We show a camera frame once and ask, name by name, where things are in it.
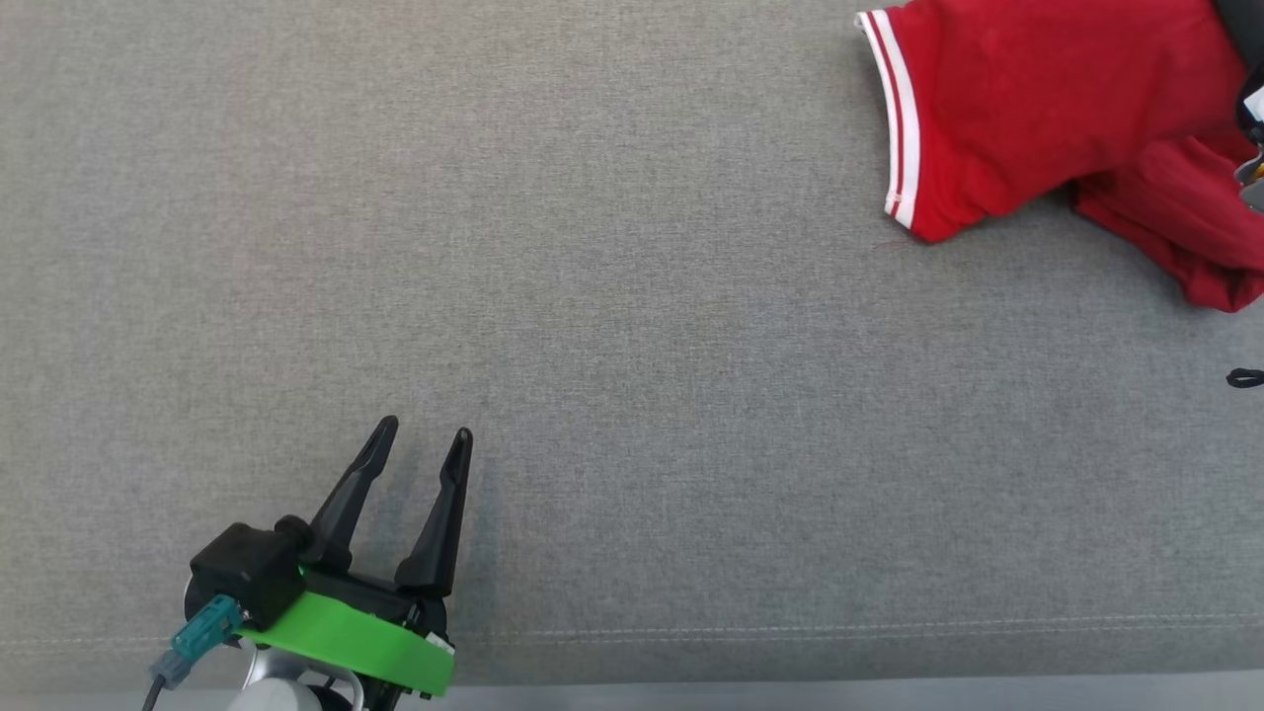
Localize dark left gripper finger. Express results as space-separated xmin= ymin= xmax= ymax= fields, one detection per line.
xmin=395 ymin=427 xmax=474 ymax=598
xmin=311 ymin=416 xmax=400 ymax=574

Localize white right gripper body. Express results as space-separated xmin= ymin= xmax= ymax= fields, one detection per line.
xmin=1234 ymin=74 xmax=1264 ymax=213

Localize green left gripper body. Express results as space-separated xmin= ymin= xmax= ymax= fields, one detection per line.
xmin=237 ymin=568 xmax=457 ymax=707

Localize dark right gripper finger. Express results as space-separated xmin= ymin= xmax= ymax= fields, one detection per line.
xmin=1213 ymin=0 xmax=1264 ymax=68

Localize red shorts with white stripe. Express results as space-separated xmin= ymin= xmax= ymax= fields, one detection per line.
xmin=1071 ymin=133 xmax=1264 ymax=313

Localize red and white jersey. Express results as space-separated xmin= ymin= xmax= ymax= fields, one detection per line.
xmin=855 ymin=0 xmax=1264 ymax=244

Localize grey fabric sofa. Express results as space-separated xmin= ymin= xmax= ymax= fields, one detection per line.
xmin=0 ymin=0 xmax=1264 ymax=687

